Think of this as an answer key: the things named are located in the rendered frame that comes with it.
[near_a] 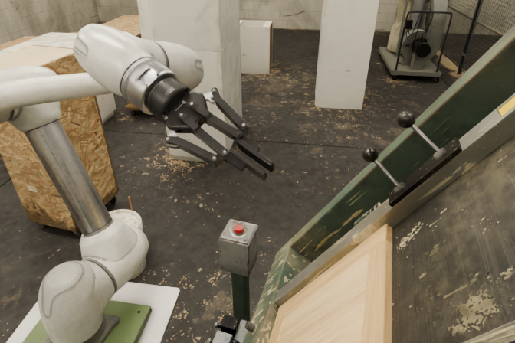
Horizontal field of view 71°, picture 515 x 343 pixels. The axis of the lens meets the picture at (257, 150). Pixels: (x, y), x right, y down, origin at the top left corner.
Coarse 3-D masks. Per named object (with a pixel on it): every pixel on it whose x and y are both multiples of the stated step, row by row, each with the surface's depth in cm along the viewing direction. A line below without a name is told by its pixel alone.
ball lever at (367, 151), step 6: (366, 150) 86; (372, 150) 85; (366, 156) 85; (372, 156) 85; (378, 156) 86; (378, 162) 85; (384, 168) 84; (390, 174) 84; (390, 180) 84; (396, 186) 83; (402, 186) 81; (396, 192) 82
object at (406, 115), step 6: (402, 114) 79; (408, 114) 78; (402, 120) 78; (408, 120) 78; (414, 120) 78; (402, 126) 79; (408, 126) 79; (414, 126) 78; (420, 132) 78; (426, 138) 77; (432, 144) 76; (438, 150) 76; (444, 150) 75; (438, 156) 75
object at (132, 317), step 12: (108, 312) 124; (120, 312) 124; (132, 312) 124; (144, 312) 125; (36, 324) 119; (120, 324) 120; (132, 324) 121; (144, 324) 122; (36, 336) 115; (108, 336) 116; (120, 336) 116; (132, 336) 117
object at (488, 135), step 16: (512, 96) 68; (496, 112) 70; (512, 112) 65; (480, 128) 71; (496, 128) 68; (512, 128) 67; (464, 144) 72; (480, 144) 70; (496, 144) 69; (464, 160) 72; (480, 160) 71; (432, 176) 76; (448, 176) 75; (416, 192) 79; (432, 192) 78; (384, 208) 86; (400, 208) 82; (416, 208) 81; (368, 224) 89; (384, 224) 86; (352, 240) 91; (320, 256) 103; (336, 256) 96; (304, 272) 107; (320, 272) 100; (288, 288) 110
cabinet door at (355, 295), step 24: (384, 240) 81; (336, 264) 96; (360, 264) 85; (384, 264) 75; (312, 288) 100; (336, 288) 88; (360, 288) 78; (384, 288) 70; (288, 312) 104; (312, 312) 91; (336, 312) 81; (360, 312) 72; (384, 312) 66; (288, 336) 95; (312, 336) 84; (336, 336) 75; (360, 336) 68; (384, 336) 62
